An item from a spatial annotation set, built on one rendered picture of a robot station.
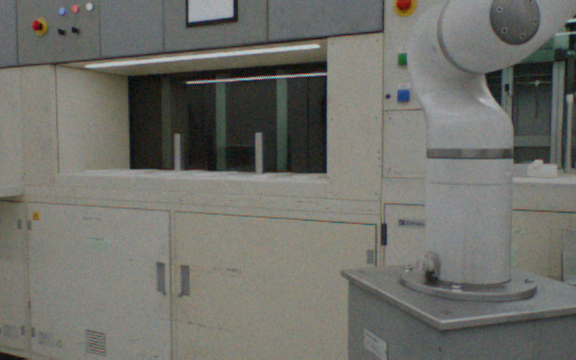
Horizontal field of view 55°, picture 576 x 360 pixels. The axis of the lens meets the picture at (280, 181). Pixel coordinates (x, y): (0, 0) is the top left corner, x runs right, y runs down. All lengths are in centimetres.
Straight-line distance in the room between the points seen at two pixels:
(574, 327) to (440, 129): 31
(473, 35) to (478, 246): 28
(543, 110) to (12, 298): 231
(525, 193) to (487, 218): 74
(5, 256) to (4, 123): 56
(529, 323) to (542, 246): 79
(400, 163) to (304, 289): 49
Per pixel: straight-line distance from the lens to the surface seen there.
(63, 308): 240
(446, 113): 81
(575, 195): 153
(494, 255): 81
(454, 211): 79
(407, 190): 158
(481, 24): 75
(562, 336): 82
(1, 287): 267
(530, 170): 173
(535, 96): 243
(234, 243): 182
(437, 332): 71
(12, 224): 255
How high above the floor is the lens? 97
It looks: 4 degrees down
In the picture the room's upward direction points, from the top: straight up
